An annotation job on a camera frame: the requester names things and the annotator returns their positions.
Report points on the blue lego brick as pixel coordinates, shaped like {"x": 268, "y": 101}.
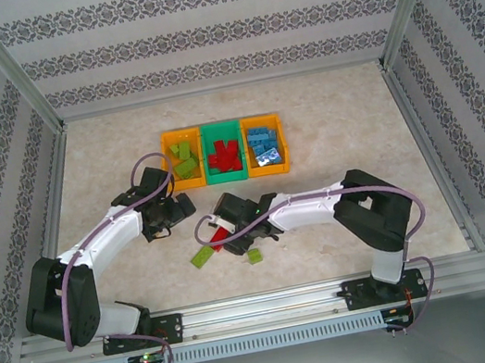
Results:
{"x": 272, "y": 141}
{"x": 260, "y": 149}
{"x": 256, "y": 141}
{"x": 254, "y": 133}
{"x": 267, "y": 158}
{"x": 270, "y": 131}

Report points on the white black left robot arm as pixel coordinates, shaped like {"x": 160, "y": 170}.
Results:
{"x": 106, "y": 234}

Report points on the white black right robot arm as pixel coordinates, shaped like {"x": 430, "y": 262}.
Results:
{"x": 304, "y": 210}

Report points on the orange plastic bin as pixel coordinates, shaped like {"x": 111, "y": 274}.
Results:
{"x": 186, "y": 184}
{"x": 271, "y": 170}

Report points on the small green lego brick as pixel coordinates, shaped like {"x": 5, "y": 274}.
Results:
{"x": 255, "y": 256}

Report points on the green plastic bin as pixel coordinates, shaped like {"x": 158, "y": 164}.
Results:
{"x": 227, "y": 177}

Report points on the circuit board with green light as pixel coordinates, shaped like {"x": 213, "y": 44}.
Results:
{"x": 147, "y": 360}

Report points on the small circuit board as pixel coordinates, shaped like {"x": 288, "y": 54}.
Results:
{"x": 398, "y": 320}

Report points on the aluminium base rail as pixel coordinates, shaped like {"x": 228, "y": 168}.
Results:
{"x": 265, "y": 309}

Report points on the aluminium side rail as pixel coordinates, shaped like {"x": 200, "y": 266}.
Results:
{"x": 51, "y": 177}
{"x": 423, "y": 140}

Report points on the aluminium back rail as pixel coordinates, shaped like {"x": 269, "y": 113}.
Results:
{"x": 221, "y": 87}

